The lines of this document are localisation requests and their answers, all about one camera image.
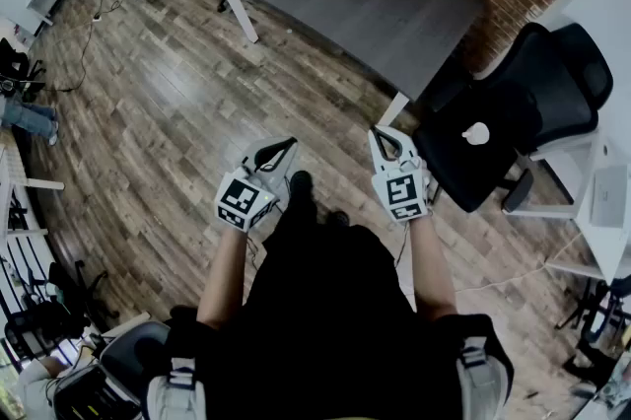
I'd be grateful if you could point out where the person's black clothing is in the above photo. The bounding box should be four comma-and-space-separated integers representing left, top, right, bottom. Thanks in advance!
165, 210, 515, 420

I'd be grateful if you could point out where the black mesh office chair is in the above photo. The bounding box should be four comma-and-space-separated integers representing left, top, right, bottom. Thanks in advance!
412, 22, 615, 214

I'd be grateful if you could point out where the black floor cable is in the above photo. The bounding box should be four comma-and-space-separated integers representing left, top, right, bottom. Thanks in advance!
46, 0, 130, 94

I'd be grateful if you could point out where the person's right forearm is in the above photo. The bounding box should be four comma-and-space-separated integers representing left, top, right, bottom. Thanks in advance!
407, 212, 458, 321

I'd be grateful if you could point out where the white floor cable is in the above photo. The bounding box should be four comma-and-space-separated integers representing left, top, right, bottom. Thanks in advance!
456, 230, 588, 296

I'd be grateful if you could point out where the grey shoulder strap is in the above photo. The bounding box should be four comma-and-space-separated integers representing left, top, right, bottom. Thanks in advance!
146, 357, 208, 420
456, 336, 510, 420

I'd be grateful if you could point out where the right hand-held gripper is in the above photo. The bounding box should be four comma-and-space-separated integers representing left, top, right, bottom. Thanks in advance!
368, 125, 431, 224

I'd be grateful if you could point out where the white cabinet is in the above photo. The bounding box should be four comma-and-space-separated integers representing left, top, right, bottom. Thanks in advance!
536, 0, 631, 163

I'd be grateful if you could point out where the white desk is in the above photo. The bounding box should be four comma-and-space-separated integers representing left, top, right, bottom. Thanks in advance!
502, 126, 631, 284

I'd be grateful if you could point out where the person's left forearm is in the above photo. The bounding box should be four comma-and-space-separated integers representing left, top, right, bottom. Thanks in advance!
195, 224, 248, 331

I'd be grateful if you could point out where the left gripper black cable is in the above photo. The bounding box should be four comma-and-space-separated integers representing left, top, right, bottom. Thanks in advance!
245, 234, 261, 272

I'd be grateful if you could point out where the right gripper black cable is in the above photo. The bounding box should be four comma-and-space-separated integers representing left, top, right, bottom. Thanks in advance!
392, 219, 414, 269

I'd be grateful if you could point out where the dark grey table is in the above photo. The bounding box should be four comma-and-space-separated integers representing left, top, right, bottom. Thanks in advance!
207, 0, 487, 127

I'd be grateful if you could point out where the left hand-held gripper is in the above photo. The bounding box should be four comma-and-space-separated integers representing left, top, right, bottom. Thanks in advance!
214, 135, 300, 233

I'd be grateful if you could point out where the black stand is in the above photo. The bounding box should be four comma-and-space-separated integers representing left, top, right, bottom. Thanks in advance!
555, 277, 631, 389

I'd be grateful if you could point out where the grey laptop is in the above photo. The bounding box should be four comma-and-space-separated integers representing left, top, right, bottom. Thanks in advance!
589, 165, 630, 229

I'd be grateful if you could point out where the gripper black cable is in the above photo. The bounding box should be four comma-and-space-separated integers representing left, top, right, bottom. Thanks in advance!
392, 219, 414, 269
245, 234, 261, 272

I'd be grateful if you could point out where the small white object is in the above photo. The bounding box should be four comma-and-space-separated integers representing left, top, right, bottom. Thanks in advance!
461, 121, 491, 147

